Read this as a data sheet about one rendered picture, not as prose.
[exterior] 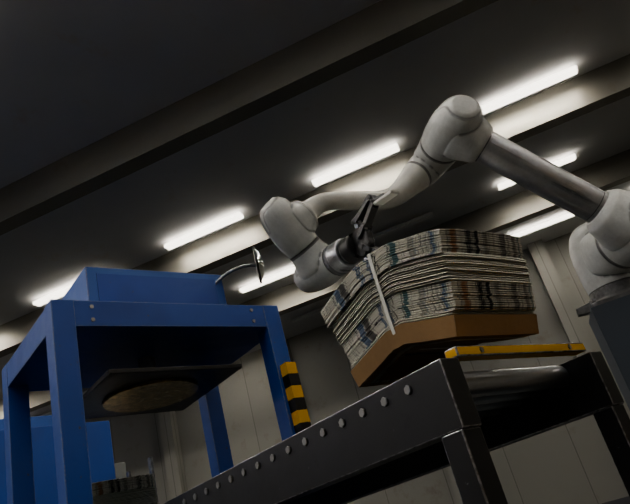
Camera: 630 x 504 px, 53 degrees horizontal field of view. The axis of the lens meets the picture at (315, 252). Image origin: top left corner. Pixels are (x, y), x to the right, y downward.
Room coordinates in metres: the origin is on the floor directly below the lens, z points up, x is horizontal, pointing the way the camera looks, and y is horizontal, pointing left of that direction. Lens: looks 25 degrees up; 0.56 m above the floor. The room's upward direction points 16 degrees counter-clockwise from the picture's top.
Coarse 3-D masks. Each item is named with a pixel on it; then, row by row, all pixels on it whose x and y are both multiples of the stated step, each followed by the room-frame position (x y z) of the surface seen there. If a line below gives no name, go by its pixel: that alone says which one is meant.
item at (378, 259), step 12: (360, 264) 1.34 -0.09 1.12; (384, 264) 1.30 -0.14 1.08; (372, 276) 1.33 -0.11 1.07; (384, 276) 1.31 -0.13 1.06; (372, 288) 1.34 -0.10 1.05; (384, 288) 1.32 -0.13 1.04; (396, 300) 1.31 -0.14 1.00; (384, 312) 1.34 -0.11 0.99; (396, 312) 1.32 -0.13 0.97; (396, 324) 1.32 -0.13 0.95; (396, 348) 1.33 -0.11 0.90; (408, 348) 1.34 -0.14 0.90; (420, 348) 1.36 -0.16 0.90
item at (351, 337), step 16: (352, 272) 1.37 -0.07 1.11; (352, 288) 1.38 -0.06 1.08; (336, 304) 1.43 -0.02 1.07; (352, 304) 1.40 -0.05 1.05; (368, 304) 1.36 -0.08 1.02; (336, 320) 1.45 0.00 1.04; (352, 320) 1.41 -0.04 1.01; (368, 320) 1.38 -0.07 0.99; (336, 336) 1.46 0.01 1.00; (352, 336) 1.43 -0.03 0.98; (368, 336) 1.39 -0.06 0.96; (352, 352) 1.44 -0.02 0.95; (400, 352) 1.35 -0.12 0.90; (416, 352) 1.39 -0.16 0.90; (432, 352) 1.43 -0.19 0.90; (352, 368) 1.45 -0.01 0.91; (384, 368) 1.40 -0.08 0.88; (400, 368) 1.43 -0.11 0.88; (416, 368) 1.47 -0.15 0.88; (368, 384) 1.44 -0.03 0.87; (384, 384) 1.49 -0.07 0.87
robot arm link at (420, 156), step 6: (420, 144) 1.69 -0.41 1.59; (420, 150) 1.70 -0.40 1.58; (414, 156) 1.73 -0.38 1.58; (420, 156) 1.71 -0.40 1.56; (426, 156) 1.69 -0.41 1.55; (420, 162) 1.71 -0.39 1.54; (426, 162) 1.71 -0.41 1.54; (432, 162) 1.70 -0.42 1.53; (438, 162) 1.70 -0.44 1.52; (444, 162) 1.70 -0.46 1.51; (450, 162) 1.71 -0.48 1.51; (426, 168) 1.71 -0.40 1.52; (432, 168) 1.72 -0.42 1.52; (438, 168) 1.72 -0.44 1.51; (444, 168) 1.73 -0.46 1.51; (432, 174) 1.73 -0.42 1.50; (438, 174) 1.75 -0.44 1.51; (432, 180) 1.75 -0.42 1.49
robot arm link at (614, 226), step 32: (448, 128) 1.55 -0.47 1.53; (480, 128) 1.57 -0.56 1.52; (448, 160) 1.69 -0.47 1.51; (480, 160) 1.65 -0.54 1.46; (512, 160) 1.62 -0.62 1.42; (544, 160) 1.64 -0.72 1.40; (544, 192) 1.68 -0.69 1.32; (576, 192) 1.67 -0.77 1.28; (608, 192) 1.69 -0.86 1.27; (608, 224) 1.69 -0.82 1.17; (608, 256) 1.81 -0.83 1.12
